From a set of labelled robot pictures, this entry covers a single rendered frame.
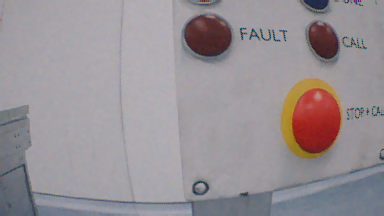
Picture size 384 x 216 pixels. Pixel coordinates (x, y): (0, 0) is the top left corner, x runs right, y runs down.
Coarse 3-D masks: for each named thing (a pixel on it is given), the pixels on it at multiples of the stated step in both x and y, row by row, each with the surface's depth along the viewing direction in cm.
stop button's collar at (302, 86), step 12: (300, 84) 39; (312, 84) 39; (324, 84) 39; (288, 96) 39; (336, 96) 39; (288, 108) 39; (372, 108) 39; (288, 120) 39; (288, 132) 39; (288, 144) 39; (300, 156) 39; (312, 156) 39
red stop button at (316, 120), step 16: (304, 96) 37; (320, 96) 37; (304, 112) 37; (320, 112) 37; (336, 112) 37; (304, 128) 37; (320, 128) 37; (336, 128) 37; (304, 144) 37; (320, 144) 37
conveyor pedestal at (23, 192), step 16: (0, 160) 155; (16, 160) 175; (0, 176) 154; (16, 176) 173; (0, 192) 149; (16, 192) 169; (32, 192) 190; (0, 208) 145; (16, 208) 164; (32, 208) 186
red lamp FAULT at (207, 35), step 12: (192, 24) 39; (204, 24) 39; (216, 24) 39; (192, 36) 39; (204, 36) 39; (216, 36) 39; (228, 36) 39; (192, 48) 39; (204, 48) 39; (216, 48) 39
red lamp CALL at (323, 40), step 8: (312, 24) 39; (320, 24) 38; (312, 32) 39; (320, 32) 38; (328, 32) 38; (312, 40) 39; (320, 40) 38; (328, 40) 38; (336, 40) 38; (312, 48) 39; (320, 48) 38; (328, 48) 38; (336, 48) 39; (320, 56) 39; (328, 56) 39
